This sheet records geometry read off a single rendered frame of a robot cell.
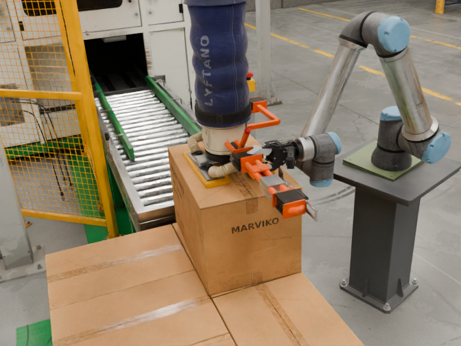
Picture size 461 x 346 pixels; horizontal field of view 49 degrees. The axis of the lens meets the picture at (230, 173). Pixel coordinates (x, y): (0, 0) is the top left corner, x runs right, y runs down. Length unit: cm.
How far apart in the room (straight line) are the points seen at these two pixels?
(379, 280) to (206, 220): 123
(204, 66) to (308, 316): 99
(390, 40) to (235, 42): 55
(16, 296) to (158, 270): 122
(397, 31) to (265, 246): 92
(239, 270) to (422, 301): 125
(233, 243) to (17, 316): 152
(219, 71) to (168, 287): 88
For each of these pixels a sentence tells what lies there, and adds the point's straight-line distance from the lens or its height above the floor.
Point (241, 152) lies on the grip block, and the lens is 185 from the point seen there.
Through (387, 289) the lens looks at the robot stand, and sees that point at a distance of 278.
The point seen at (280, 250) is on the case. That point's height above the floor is 68.
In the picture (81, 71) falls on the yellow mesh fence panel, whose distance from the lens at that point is 299.
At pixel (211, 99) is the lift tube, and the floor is 126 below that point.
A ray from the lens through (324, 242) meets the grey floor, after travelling 327.
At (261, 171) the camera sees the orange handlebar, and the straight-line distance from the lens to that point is 176.
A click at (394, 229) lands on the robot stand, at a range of 256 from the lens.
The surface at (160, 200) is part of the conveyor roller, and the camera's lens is 273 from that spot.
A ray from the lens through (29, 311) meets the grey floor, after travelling 306.
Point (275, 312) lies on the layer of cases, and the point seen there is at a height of 54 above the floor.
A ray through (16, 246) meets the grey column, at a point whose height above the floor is 16.
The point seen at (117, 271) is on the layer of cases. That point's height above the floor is 54.
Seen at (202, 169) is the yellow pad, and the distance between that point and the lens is 201.
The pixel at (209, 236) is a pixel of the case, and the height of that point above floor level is 82.
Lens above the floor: 185
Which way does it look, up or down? 27 degrees down
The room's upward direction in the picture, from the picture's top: 3 degrees counter-clockwise
